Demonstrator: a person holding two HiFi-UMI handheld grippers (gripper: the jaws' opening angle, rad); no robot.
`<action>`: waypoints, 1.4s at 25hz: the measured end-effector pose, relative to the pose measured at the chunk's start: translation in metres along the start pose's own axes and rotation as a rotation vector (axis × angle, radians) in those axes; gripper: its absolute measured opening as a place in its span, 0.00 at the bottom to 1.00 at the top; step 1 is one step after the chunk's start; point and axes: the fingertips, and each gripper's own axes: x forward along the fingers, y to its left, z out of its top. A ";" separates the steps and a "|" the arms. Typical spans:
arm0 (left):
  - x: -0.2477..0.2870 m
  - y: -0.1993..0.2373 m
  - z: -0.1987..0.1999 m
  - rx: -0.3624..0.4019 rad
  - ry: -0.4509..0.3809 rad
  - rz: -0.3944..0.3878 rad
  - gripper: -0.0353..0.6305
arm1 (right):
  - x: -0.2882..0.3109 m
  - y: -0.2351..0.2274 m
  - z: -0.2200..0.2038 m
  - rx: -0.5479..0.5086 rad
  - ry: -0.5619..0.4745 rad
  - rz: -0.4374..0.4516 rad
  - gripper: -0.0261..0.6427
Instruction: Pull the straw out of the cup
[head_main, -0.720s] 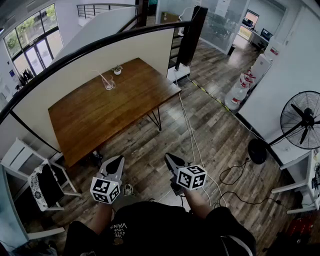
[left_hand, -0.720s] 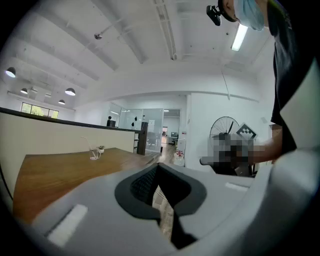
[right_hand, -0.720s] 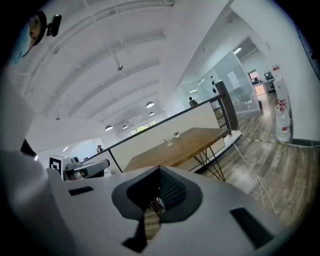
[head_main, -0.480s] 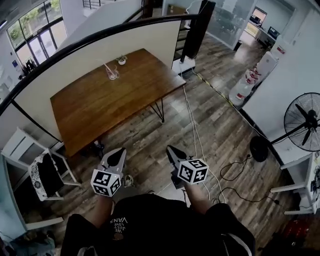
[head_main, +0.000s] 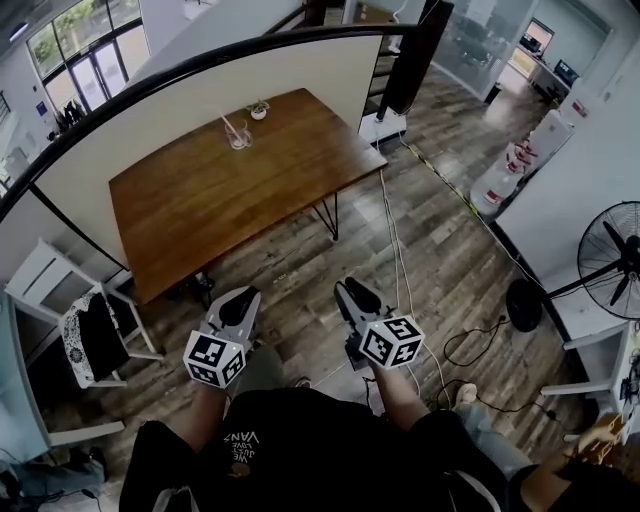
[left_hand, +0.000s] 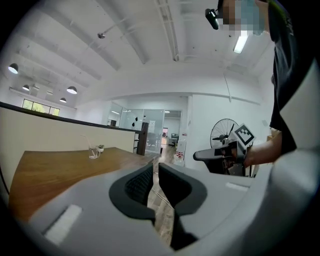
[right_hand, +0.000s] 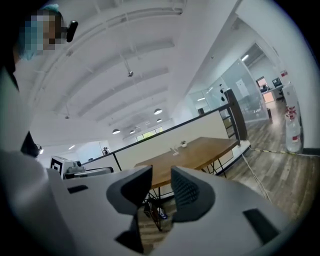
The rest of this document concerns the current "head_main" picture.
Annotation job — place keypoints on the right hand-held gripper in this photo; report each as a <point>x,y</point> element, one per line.
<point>392,342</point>

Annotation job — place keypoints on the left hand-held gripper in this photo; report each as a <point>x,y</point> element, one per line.
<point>215,357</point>

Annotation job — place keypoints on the clear drinking glass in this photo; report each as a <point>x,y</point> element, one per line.
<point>241,140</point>

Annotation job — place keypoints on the pink straw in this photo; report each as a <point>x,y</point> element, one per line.
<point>225,125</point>

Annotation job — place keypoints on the person's right forearm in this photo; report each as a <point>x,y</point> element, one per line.
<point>397,400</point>

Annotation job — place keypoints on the person's left forearm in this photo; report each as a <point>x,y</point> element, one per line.
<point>207,410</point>

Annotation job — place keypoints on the person's left leg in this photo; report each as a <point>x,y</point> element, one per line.
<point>265,370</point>

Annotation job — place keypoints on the black hairpin table leg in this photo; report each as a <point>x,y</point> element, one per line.
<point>332,220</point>

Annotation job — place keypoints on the person's black t-shirt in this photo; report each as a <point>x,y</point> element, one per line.
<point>310,440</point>

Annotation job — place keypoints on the black white patterned cloth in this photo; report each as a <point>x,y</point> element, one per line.
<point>100,340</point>

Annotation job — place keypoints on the black standing fan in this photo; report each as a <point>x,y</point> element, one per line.
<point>524,306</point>

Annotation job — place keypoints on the large clear water jug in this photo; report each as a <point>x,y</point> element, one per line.
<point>520,157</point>
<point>492,192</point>

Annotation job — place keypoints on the white floor box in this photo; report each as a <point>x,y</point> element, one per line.
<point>385,127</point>

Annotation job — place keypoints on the small potted plant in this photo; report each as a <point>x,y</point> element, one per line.
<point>258,114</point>

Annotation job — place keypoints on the black staircase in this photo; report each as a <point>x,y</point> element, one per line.
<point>425,60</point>

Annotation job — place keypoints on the white water dispenser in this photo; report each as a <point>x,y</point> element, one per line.
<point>552,132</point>

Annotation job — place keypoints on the glass entrance doors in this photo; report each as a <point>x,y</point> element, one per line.
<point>92,75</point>

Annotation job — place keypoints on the black computer monitor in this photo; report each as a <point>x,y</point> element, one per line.
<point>566,71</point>

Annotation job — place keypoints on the white metal frame rack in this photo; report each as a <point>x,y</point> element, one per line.
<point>37,280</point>
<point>595,341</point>

